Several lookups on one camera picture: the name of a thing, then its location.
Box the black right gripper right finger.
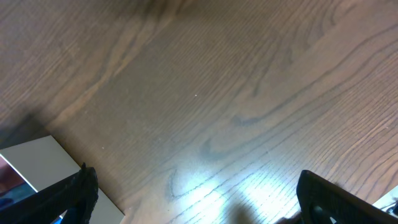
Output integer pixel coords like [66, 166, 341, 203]
[296, 170, 397, 224]

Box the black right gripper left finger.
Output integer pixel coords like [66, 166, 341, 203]
[1, 164, 99, 224]

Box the white box pink interior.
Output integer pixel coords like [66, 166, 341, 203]
[1, 136, 124, 224]

